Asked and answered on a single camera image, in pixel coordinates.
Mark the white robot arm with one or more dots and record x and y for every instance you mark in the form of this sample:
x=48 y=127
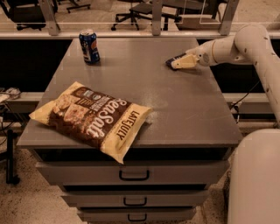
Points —
x=254 y=191

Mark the middle drawer black handle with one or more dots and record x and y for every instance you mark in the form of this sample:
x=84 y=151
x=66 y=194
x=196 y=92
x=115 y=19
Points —
x=134 y=202

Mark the blue pepsi can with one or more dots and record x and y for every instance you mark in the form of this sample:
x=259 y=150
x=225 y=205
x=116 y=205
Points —
x=88 y=43

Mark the dark blue rxbar blueberry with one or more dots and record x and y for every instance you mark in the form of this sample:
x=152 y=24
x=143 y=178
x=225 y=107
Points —
x=175 y=62

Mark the black stand left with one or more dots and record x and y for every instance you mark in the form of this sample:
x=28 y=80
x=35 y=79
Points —
x=11 y=178

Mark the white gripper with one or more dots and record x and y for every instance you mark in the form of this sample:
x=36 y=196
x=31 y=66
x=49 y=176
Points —
x=204 y=54

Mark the bottom drawer black handle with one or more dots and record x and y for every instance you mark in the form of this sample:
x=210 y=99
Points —
x=137 y=218

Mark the late july chips bag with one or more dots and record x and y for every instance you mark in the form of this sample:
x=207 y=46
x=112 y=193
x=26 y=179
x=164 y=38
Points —
x=102 y=121

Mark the top drawer black handle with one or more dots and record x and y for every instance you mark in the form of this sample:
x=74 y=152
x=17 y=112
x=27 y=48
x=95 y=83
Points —
x=128 y=176

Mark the black office chair left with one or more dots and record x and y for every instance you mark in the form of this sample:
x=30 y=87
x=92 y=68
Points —
x=24 y=13

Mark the black office chair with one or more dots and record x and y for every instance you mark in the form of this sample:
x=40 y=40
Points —
x=24 y=13
x=139 y=9

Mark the grey drawer cabinet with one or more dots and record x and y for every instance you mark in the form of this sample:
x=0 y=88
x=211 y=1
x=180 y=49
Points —
x=184 y=142

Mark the drawer black handle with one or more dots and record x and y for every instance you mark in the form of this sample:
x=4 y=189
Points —
x=137 y=218
x=134 y=202
x=128 y=176

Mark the black office chair centre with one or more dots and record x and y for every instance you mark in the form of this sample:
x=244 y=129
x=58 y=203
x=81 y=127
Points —
x=139 y=9

